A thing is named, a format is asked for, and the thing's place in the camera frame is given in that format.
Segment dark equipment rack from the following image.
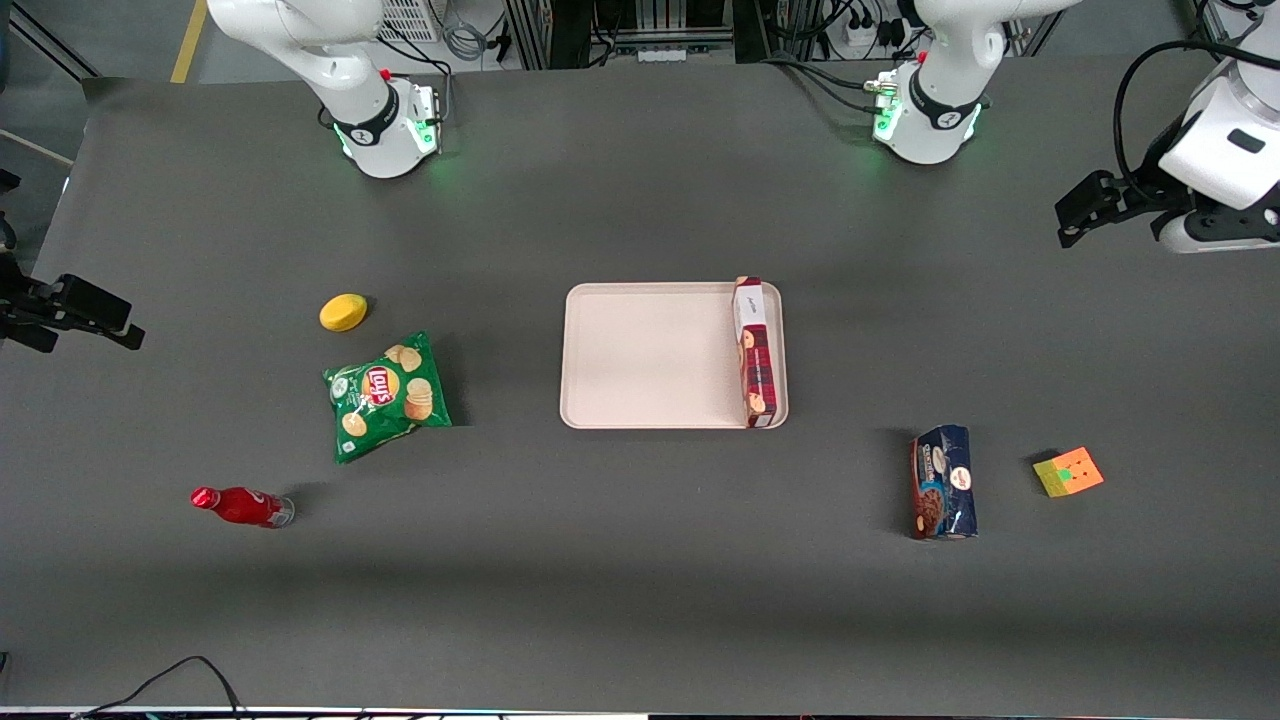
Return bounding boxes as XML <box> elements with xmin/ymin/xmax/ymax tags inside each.
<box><xmin>505</xmin><ymin>0</ymin><xmax>746</xmax><ymax>71</ymax></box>

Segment white perforated box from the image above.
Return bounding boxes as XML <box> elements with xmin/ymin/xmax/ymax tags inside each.
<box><xmin>380</xmin><ymin>0</ymin><xmax>443</xmax><ymax>43</ymax></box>

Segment red cookie box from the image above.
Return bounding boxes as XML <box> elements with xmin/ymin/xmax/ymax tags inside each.
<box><xmin>732</xmin><ymin>276</ymin><xmax>780</xmax><ymax>430</ymax></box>

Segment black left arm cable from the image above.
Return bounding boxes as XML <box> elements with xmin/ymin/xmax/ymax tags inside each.
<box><xmin>1112</xmin><ymin>38</ymin><xmax>1280</xmax><ymax>203</ymax></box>

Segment pale pink plastic tray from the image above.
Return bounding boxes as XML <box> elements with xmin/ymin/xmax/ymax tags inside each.
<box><xmin>559</xmin><ymin>282</ymin><xmax>790</xmax><ymax>431</ymax></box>

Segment black right base cables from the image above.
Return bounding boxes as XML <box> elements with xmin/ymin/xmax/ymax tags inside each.
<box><xmin>378</xmin><ymin>24</ymin><xmax>457</xmax><ymax>113</ymax></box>

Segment yellow lemon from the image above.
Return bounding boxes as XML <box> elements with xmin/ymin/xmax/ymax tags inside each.
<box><xmin>319</xmin><ymin>293</ymin><xmax>369</xmax><ymax>333</ymax></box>

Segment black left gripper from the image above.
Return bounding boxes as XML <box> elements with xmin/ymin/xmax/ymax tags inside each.
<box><xmin>1056</xmin><ymin>169</ymin><xmax>1196</xmax><ymax>249</ymax></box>

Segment thin black floor cable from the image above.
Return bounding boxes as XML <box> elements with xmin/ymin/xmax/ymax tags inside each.
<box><xmin>72</xmin><ymin>656</ymin><xmax>246</xmax><ymax>720</ymax></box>

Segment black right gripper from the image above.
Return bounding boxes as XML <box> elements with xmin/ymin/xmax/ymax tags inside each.
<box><xmin>0</xmin><ymin>255</ymin><xmax>147</xmax><ymax>354</ymax></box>

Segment green chips bag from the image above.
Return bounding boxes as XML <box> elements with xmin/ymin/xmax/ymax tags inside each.
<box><xmin>322</xmin><ymin>331</ymin><xmax>453</xmax><ymax>465</ymax></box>

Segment colourful puzzle cube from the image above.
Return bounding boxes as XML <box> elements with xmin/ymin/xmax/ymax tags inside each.
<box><xmin>1033</xmin><ymin>446</ymin><xmax>1105</xmax><ymax>499</ymax></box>

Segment black base cables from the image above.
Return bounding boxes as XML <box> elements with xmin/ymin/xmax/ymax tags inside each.
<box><xmin>762</xmin><ymin>52</ymin><xmax>901</xmax><ymax>117</ymax></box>
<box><xmin>378</xmin><ymin>24</ymin><xmax>457</xmax><ymax>113</ymax></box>

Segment blue cookie box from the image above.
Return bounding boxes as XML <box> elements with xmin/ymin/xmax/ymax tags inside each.
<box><xmin>910</xmin><ymin>425</ymin><xmax>979</xmax><ymax>542</ymax></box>

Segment dark grey table mat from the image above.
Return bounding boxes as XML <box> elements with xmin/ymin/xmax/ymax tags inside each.
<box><xmin>0</xmin><ymin>38</ymin><xmax>1280</xmax><ymax>717</ymax></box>

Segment coiled grey cable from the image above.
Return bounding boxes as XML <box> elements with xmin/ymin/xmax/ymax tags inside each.
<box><xmin>442</xmin><ymin>18</ymin><xmax>491</xmax><ymax>63</ymax></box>

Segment red soda bottle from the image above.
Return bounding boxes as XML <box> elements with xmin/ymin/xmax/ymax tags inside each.
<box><xmin>190</xmin><ymin>486</ymin><xmax>296</xmax><ymax>530</ymax></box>

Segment white power strip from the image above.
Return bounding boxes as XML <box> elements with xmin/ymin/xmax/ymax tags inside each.
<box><xmin>843</xmin><ymin>12</ymin><xmax>909</xmax><ymax>53</ymax></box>

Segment black left base cables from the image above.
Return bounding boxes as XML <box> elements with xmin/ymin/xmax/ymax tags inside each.
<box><xmin>762</xmin><ymin>52</ymin><xmax>901</xmax><ymax>117</ymax></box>

